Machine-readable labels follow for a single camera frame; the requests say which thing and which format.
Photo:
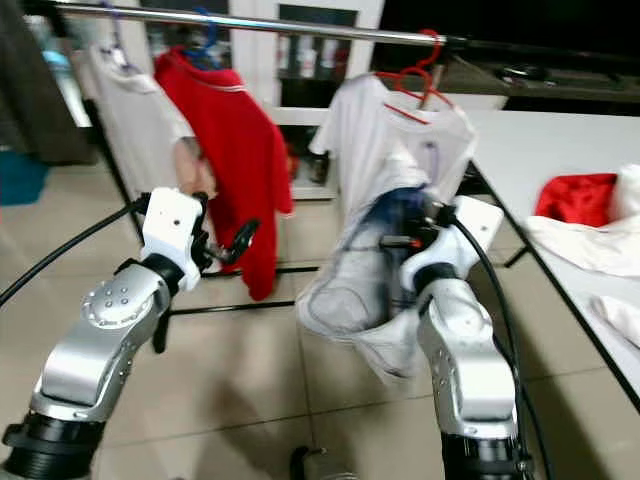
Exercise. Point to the pale grey white garment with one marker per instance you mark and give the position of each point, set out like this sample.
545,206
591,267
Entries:
345,295

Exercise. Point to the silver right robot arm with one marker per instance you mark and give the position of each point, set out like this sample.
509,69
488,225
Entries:
470,370

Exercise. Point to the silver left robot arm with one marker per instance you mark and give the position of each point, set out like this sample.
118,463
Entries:
100,340

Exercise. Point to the red clothes hanger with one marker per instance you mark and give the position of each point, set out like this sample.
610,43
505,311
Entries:
420,72

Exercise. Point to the blue clothes hanger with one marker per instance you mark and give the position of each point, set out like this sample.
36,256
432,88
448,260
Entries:
207,42

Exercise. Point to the purple clothes hanger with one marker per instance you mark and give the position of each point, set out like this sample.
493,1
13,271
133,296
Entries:
112,42

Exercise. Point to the red shirt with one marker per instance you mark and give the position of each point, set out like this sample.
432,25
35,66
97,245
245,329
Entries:
240,150

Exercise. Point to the white t-shirt red collar trim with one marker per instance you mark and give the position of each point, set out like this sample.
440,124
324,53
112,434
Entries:
370,135

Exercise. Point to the plain white t-shirt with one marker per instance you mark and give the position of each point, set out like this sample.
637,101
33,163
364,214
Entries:
135,120

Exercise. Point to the red cloth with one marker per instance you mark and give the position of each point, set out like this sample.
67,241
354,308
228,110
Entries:
578,198

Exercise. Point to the white cloth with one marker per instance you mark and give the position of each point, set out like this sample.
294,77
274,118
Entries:
590,245

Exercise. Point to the blue bin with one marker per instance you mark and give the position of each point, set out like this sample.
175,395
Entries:
22,177

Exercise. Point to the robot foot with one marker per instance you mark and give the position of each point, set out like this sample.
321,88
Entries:
325,468

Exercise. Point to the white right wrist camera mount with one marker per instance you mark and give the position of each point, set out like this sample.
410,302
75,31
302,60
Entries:
435,262

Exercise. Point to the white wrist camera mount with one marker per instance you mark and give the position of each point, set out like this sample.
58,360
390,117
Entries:
170,222
435,262

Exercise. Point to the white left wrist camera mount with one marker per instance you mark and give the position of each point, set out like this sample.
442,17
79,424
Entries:
170,222

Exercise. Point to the silver clothes rail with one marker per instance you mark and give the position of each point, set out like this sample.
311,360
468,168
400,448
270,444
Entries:
260,23

